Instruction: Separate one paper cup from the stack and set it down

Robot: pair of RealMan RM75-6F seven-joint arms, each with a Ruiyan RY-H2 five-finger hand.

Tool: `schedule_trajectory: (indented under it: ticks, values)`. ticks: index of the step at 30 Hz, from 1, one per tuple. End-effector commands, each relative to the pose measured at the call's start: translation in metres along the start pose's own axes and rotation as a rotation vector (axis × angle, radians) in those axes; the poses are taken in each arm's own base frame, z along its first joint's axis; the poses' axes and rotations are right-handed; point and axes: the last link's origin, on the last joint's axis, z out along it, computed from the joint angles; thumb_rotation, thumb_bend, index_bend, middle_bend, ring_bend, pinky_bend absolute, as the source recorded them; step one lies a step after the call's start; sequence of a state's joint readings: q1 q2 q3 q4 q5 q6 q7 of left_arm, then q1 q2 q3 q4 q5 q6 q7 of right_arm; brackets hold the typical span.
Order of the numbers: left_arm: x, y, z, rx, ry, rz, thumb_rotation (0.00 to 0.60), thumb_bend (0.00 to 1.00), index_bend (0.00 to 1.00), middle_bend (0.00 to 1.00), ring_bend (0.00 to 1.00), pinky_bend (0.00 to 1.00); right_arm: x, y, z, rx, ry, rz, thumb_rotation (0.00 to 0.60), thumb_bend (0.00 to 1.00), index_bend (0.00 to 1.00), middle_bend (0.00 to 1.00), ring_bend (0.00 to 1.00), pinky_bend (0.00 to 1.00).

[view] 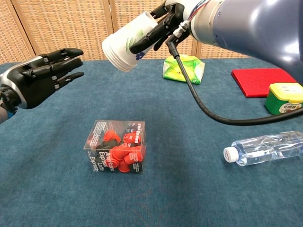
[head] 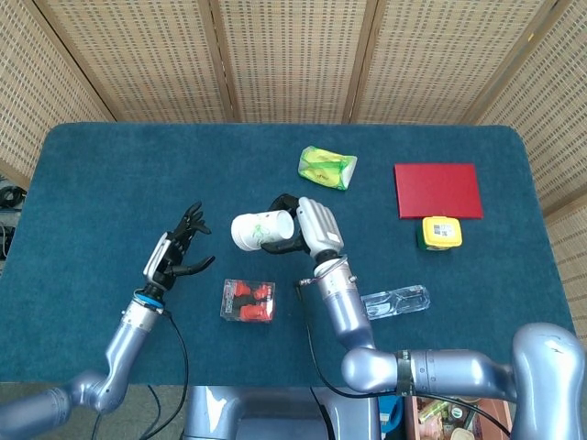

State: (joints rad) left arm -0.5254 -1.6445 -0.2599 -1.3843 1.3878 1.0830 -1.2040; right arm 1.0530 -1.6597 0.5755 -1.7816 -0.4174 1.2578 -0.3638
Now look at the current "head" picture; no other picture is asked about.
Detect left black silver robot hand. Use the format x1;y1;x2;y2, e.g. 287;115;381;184
142;201;216;292

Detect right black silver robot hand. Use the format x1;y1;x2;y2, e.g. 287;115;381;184
260;193;346;263

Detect white paper cup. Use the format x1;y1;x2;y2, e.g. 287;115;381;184
230;209;295;252

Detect green yellow tissue pack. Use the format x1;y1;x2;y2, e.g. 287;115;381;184
297;145;358;192

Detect blue table mat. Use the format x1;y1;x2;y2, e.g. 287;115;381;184
0;122;584;387

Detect clear box of red capsules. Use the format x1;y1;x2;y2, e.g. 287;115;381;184
219;278;277;325

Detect clear plastic water bottle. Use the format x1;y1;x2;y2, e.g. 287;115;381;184
360;284;432;322

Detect green container yellow lid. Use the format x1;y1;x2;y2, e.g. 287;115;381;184
415;215;463;252

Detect red flat booklet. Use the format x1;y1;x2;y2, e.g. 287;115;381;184
393;163;485;220

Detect woven folding screen panel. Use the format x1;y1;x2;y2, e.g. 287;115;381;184
0;0;116;189
34;0;238;124
350;0;570;125
208;0;382;124
474;0;587;331

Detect grey-blue robot torso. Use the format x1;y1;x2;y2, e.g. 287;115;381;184
183;386;382;440

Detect blue plastic object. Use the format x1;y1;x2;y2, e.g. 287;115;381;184
378;393;404;432

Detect pink box of clutter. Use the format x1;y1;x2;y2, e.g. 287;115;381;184
403;396;517;440

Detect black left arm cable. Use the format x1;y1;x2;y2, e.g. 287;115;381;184
94;311;190;440

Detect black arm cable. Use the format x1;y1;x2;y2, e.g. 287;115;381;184
293;279;513;436
94;311;190;440

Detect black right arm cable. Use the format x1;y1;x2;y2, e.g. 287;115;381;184
293;279;513;436

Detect dark floor cable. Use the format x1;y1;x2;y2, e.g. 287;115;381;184
137;384;162;440

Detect black cable bundle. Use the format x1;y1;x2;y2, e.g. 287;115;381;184
0;185;25;211

